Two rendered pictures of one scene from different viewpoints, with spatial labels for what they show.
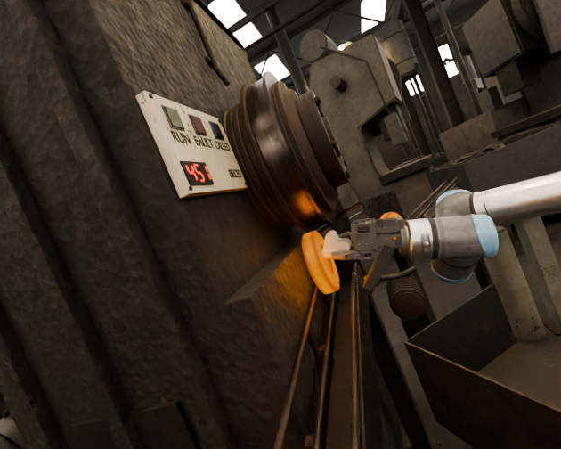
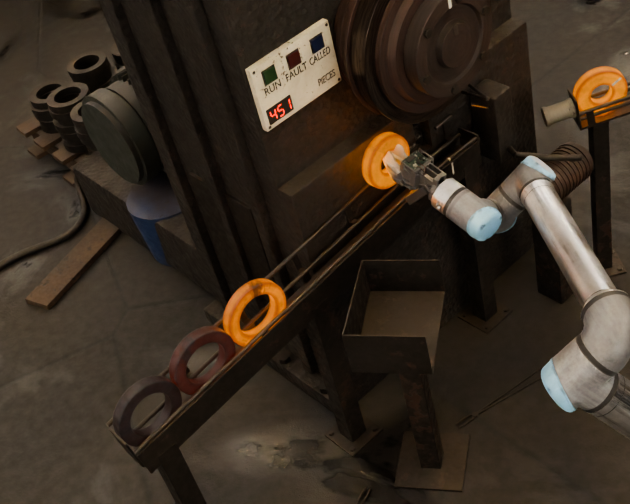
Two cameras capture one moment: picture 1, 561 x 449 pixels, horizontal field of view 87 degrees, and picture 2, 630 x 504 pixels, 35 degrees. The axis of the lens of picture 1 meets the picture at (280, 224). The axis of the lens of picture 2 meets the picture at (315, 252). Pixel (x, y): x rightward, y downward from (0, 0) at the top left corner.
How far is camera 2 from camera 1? 225 cm
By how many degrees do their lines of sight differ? 53
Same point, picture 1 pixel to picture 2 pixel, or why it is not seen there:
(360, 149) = not seen: outside the picture
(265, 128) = (358, 58)
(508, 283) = not seen: outside the picture
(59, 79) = (203, 44)
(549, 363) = (433, 309)
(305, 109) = (411, 39)
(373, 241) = (412, 181)
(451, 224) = (459, 208)
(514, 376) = (414, 303)
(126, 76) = (241, 56)
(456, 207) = (518, 180)
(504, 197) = (532, 205)
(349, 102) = not seen: outside the picture
